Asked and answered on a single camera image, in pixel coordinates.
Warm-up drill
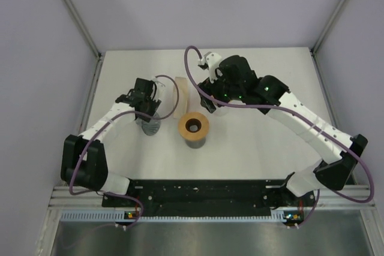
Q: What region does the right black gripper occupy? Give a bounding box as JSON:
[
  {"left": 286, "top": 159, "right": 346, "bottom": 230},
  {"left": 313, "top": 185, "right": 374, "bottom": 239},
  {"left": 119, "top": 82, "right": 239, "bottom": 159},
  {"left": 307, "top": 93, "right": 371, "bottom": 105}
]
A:
[{"left": 196, "top": 71, "right": 243, "bottom": 114}]

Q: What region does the ribbed grey glass dripper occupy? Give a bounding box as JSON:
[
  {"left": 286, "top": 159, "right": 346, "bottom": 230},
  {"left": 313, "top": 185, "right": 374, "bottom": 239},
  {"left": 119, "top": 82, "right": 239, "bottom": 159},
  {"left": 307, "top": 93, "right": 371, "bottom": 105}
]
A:
[{"left": 136, "top": 112, "right": 161, "bottom": 136}]

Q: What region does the orange coffee filter box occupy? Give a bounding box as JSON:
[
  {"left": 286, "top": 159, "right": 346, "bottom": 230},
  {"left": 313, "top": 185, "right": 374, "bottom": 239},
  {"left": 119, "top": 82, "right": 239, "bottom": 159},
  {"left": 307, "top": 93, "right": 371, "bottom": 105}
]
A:
[{"left": 173, "top": 77, "right": 189, "bottom": 119}]

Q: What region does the grey glass carafe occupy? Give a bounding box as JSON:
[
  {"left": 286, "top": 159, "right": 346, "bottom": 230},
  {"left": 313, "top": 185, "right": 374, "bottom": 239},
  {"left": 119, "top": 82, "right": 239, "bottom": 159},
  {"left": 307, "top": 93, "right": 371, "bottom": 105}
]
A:
[{"left": 185, "top": 137, "right": 206, "bottom": 149}]

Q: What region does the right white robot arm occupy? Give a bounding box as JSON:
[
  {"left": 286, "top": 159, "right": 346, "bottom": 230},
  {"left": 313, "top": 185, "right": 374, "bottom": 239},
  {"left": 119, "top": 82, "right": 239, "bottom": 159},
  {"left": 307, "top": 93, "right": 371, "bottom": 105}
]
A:
[{"left": 198, "top": 53, "right": 368, "bottom": 206}]

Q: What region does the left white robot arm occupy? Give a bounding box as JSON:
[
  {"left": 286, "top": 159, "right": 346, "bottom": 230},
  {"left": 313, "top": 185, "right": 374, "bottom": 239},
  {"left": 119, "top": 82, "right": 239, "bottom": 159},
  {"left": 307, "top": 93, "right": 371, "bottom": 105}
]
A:
[{"left": 61, "top": 78, "right": 165, "bottom": 206}]

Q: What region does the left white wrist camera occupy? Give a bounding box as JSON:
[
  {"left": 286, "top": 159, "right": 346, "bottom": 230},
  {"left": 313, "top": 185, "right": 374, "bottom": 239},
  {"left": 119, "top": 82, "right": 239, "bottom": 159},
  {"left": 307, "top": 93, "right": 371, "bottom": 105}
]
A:
[{"left": 151, "top": 77, "right": 166, "bottom": 98}]

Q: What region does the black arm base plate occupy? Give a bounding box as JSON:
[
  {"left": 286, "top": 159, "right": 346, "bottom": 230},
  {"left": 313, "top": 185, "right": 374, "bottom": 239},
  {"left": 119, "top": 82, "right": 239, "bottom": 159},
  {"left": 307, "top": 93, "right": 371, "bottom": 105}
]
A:
[{"left": 102, "top": 179, "right": 314, "bottom": 217}]

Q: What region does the left aluminium frame post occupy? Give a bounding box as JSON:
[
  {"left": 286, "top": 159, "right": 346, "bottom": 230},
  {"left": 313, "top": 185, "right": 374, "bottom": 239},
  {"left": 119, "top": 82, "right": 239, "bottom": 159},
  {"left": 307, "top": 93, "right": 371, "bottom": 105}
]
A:
[{"left": 61, "top": 0, "right": 102, "bottom": 59}]

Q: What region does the aluminium frame post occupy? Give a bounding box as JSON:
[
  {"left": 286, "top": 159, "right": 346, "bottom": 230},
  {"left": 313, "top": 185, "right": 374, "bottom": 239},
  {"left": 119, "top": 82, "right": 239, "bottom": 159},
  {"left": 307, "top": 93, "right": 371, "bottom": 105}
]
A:
[
  {"left": 311, "top": 0, "right": 350, "bottom": 55},
  {"left": 61, "top": 0, "right": 102, "bottom": 59}
]

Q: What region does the right aluminium frame post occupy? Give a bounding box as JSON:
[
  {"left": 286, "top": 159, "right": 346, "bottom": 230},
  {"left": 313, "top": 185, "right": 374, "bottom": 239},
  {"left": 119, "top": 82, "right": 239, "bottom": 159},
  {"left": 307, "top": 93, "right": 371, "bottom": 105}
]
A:
[{"left": 311, "top": 0, "right": 350, "bottom": 55}]

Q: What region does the aluminium front rail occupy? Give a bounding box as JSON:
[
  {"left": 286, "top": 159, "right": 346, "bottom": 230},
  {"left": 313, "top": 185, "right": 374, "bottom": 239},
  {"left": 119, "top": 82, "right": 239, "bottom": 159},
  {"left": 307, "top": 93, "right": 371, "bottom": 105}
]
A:
[{"left": 48, "top": 185, "right": 376, "bottom": 210}]

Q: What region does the grey slotted cable duct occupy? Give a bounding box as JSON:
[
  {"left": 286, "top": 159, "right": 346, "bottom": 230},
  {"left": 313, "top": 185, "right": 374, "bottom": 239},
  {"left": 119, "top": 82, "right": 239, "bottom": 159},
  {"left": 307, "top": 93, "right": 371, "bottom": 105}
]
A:
[{"left": 61, "top": 207, "right": 301, "bottom": 223}]

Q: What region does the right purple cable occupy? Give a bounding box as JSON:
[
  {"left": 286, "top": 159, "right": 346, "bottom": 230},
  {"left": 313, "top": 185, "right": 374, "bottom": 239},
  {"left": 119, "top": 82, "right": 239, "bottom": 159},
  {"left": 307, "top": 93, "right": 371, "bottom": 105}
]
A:
[{"left": 183, "top": 46, "right": 374, "bottom": 230}]

